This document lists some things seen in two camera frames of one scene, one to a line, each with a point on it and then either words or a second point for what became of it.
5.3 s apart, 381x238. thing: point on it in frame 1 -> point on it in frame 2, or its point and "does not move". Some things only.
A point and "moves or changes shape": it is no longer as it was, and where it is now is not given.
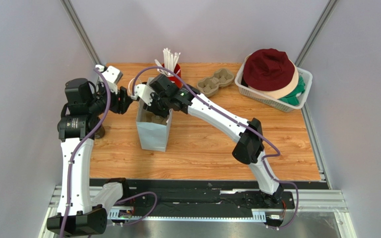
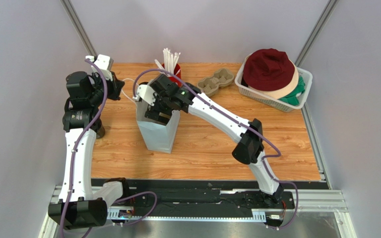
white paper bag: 154,137 moves or changes shape
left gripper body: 115,104 -> 98,92
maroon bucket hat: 268,70 does not move
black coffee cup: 100,133 does not move
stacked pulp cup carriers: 209,87 does not move
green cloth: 292,99 does not move
